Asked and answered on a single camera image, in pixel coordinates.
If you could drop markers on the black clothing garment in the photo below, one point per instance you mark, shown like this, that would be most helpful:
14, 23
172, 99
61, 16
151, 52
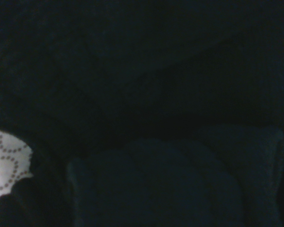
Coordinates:
132, 71

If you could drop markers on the white patterned bedspread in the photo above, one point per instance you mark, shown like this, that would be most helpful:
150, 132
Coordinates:
4, 160

